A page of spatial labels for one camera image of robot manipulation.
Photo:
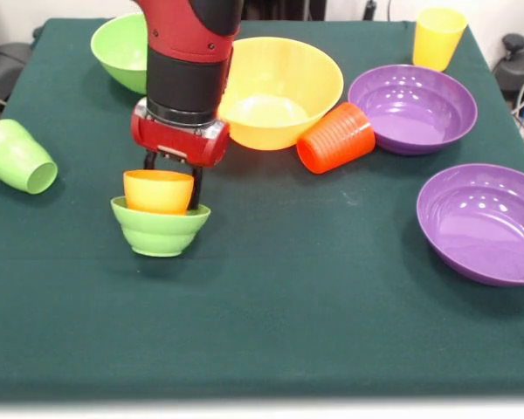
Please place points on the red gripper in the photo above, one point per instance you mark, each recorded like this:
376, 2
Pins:
179, 142

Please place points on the orange cup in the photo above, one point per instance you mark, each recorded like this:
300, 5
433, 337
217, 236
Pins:
157, 194

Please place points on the small green bowl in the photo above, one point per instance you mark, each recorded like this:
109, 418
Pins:
161, 235

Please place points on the large green bowl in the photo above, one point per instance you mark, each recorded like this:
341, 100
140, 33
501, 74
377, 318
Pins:
122, 52

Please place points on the large orange bowl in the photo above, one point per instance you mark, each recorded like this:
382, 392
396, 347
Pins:
288, 74

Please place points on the green cup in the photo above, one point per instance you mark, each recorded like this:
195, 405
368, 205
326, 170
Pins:
13, 153

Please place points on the red cup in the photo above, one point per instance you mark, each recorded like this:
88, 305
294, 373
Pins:
336, 142

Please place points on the purple bowl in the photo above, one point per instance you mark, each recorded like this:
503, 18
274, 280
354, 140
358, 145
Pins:
412, 118
484, 231

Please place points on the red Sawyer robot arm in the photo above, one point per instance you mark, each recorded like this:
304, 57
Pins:
183, 74

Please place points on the dark green tablecloth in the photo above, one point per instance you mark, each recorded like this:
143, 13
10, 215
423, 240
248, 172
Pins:
262, 340

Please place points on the grey black machine base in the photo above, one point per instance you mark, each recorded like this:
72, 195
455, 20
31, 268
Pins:
4, 65
521, 70

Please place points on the yellow cup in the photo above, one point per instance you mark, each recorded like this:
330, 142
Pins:
436, 43

